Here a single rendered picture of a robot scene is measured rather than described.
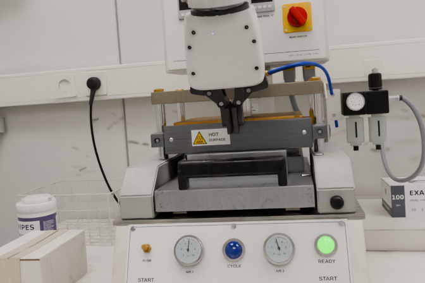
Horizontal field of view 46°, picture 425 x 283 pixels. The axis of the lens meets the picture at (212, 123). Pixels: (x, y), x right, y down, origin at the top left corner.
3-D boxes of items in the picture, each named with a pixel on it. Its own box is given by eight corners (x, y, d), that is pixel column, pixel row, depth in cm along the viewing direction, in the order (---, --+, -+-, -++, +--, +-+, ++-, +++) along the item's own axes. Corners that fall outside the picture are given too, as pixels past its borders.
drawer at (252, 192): (196, 180, 98) (193, 141, 98) (308, 176, 95) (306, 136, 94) (155, 218, 69) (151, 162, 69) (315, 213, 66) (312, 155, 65)
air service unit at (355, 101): (326, 150, 99) (322, 77, 99) (401, 146, 97) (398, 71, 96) (327, 153, 94) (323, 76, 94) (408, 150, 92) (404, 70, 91)
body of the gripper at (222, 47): (173, 8, 60) (186, 95, 65) (257, -1, 59) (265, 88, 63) (184, -2, 67) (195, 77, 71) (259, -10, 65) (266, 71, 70)
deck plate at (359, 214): (183, 174, 116) (183, 169, 116) (335, 167, 110) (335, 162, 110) (112, 226, 70) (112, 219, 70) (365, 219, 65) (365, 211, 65)
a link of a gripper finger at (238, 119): (228, 89, 66) (233, 134, 68) (252, 87, 65) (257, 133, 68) (230, 81, 69) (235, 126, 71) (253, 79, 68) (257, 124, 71)
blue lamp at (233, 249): (226, 259, 66) (225, 242, 67) (243, 259, 66) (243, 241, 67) (223, 258, 65) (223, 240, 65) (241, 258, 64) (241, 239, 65)
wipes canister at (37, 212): (35, 254, 118) (30, 192, 117) (68, 254, 116) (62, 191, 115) (12, 267, 110) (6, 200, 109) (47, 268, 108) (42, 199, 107)
